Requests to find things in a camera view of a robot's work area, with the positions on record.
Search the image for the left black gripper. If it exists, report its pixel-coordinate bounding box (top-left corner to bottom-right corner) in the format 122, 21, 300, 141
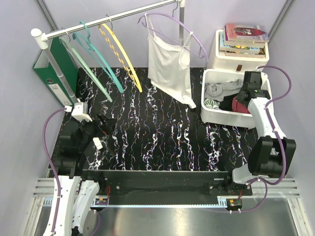
75, 112, 117, 151

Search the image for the dark red tank top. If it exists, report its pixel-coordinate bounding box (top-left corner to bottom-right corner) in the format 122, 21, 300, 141
232, 96, 250, 114

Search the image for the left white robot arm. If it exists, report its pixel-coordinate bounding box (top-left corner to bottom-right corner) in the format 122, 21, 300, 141
44, 114, 117, 236

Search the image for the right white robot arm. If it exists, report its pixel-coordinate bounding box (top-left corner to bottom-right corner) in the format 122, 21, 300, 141
223, 70, 296, 195

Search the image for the teal hanger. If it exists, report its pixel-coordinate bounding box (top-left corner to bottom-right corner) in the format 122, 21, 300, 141
72, 21, 124, 93

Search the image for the purple hanger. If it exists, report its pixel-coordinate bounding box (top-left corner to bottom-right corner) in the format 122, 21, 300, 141
138, 0, 209, 62

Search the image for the yellow hanger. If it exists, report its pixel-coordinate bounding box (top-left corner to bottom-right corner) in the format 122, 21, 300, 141
97, 23, 143, 92

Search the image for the white tank top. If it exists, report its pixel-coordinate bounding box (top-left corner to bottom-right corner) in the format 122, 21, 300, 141
145, 14, 196, 109

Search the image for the light green hanger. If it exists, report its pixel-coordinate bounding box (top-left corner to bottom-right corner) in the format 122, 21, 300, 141
59, 37, 113, 102

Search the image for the bottom book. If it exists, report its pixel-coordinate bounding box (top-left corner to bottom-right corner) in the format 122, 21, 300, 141
224, 48, 266, 58

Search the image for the black garment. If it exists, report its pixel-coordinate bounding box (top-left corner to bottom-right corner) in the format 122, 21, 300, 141
219, 93, 237, 112

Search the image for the grey garment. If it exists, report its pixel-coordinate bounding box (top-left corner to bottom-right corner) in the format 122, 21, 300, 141
204, 79, 243, 102

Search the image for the white storage box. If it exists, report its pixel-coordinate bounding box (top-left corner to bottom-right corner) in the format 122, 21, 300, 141
206, 29, 269, 72

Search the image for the white laundry bin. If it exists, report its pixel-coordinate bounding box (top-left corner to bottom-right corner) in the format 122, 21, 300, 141
201, 69, 269, 129

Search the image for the middle book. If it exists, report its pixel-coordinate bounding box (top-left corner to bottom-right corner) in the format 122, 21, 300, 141
219, 31, 265, 52

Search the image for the black marbled mat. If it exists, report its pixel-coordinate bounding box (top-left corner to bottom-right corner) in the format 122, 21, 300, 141
76, 67, 258, 171

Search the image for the green patterned garment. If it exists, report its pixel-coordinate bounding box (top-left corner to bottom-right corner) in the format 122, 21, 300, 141
204, 98, 220, 110

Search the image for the top pink book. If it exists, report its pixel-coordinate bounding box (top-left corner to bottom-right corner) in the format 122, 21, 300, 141
224, 24, 269, 43

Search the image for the green binder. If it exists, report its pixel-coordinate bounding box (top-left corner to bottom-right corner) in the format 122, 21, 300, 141
33, 38, 78, 106

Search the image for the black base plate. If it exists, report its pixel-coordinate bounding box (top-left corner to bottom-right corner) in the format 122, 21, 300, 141
82, 170, 252, 196

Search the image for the silver clothes rail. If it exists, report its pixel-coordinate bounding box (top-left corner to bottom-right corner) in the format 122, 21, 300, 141
31, 0, 186, 103

